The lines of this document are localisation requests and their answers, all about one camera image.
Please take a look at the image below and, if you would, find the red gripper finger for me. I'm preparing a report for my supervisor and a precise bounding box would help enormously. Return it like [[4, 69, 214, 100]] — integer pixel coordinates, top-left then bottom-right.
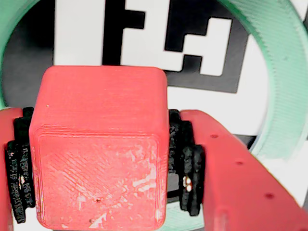
[[0, 107, 37, 231], [167, 109, 308, 231]]

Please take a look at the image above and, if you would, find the red cube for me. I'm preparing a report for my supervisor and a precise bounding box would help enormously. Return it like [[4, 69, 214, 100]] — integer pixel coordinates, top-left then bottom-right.
[[28, 65, 169, 230]]

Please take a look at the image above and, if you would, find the black white marker checkerboard mat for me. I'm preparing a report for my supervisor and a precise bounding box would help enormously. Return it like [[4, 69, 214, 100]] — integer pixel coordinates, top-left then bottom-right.
[[0, 0, 308, 231]]

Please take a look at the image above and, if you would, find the green flat ring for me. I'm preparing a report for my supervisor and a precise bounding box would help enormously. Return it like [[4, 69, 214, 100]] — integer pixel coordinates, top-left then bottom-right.
[[0, 0, 308, 231]]

